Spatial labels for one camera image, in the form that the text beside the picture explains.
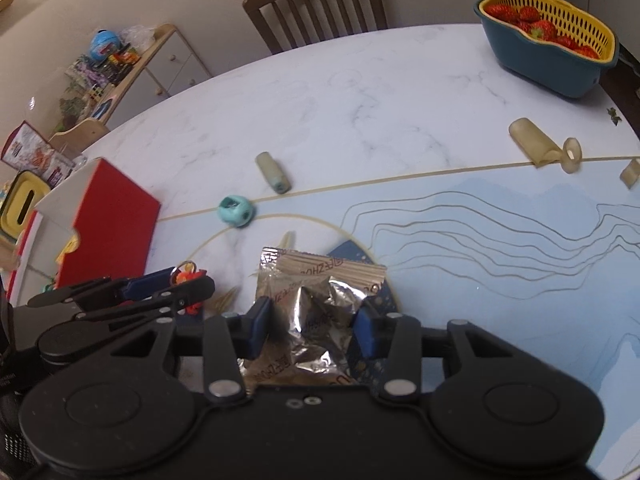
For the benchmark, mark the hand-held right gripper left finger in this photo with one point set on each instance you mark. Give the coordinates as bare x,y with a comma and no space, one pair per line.
260,327

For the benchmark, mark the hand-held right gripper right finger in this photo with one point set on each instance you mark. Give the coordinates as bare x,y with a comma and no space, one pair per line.
365,332

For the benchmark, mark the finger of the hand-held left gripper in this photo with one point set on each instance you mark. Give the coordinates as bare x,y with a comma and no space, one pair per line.
165,302
145,282

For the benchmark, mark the silver foil packet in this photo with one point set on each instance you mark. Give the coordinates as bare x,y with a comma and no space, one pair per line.
310,300

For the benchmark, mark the red cardboard box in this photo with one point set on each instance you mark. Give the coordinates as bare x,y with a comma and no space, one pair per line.
110,230

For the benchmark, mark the teal round toy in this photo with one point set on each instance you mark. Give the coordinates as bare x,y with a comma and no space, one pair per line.
236,211

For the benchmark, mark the yellow tissue box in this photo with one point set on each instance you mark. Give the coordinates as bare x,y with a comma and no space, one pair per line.
17,205

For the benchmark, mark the grey-green oblong capsule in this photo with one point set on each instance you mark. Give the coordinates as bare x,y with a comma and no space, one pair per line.
272,172

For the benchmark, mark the printed picture box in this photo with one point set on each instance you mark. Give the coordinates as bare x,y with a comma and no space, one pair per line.
35,152

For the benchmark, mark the low wooden white cabinet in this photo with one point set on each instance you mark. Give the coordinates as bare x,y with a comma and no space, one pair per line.
170,65

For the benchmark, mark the blue globe toy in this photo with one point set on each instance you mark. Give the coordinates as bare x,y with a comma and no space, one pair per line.
105,44

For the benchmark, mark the clear plastic bag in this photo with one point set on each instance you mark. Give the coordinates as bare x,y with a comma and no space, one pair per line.
137,35

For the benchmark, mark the beige rubber tube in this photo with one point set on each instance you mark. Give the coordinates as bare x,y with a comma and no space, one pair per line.
530,140

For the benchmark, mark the small beige rubber piece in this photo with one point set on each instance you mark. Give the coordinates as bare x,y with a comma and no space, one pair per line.
631,174

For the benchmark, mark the blue plastic basket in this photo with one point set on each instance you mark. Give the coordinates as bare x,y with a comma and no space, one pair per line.
540,72

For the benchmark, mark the green strawberry leaf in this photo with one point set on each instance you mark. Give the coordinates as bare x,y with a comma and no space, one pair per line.
613,115

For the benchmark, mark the pile of strawberries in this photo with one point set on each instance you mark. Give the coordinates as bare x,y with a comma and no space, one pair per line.
542,27

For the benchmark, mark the yellow plastic strainer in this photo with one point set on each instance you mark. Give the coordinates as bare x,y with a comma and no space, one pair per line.
605,35

